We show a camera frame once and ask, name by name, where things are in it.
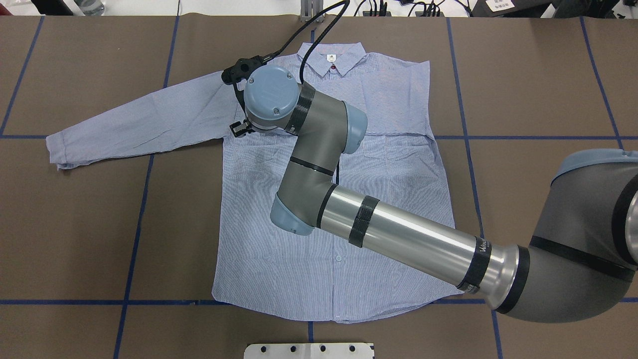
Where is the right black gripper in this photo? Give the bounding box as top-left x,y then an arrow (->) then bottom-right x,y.
229,120 -> 257,138

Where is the light blue striped shirt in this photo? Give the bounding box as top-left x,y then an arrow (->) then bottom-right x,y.
45,43 -> 460,323

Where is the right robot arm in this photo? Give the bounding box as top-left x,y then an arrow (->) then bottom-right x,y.
221,59 -> 637,323

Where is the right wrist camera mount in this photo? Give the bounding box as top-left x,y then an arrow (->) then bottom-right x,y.
221,54 -> 273,85

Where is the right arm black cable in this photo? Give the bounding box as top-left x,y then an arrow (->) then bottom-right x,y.
264,0 -> 350,85

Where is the aluminium frame post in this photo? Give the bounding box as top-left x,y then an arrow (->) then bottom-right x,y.
300,0 -> 325,23

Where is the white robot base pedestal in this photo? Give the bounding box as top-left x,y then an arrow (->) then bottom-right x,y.
243,343 -> 376,359

